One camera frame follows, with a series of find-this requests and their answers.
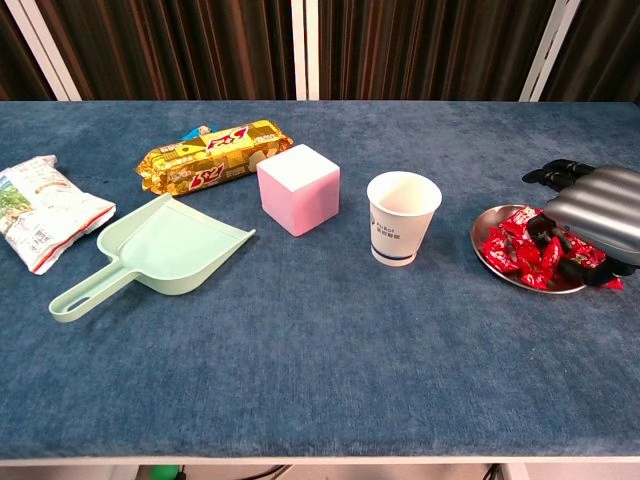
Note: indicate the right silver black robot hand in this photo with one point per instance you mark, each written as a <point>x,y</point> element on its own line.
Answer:
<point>600,210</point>

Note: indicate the blue table cloth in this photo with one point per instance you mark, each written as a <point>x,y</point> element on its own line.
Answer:
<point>320,350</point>

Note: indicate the silver metal plate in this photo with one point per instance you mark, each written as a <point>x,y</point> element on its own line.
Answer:
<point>487,220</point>

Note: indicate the small blue snack packet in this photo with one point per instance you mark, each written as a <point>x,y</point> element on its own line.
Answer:
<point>195,132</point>

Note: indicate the pink cube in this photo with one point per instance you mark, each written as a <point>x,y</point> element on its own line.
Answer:
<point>300,200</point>

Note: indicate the white paper cup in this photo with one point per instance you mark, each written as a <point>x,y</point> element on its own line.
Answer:
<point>400,235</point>

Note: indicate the gold biscuit package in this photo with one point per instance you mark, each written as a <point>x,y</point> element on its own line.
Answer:
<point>215,160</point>

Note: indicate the bright green object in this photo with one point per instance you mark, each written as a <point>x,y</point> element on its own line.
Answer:
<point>165,474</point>

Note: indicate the white snack bag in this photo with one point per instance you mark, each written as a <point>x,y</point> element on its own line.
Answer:
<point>45,215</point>

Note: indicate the mint green plastic dustpan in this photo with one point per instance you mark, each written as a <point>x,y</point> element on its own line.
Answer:
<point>170,255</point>

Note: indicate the white table frame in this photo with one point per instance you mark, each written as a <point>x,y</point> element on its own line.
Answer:
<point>320,460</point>

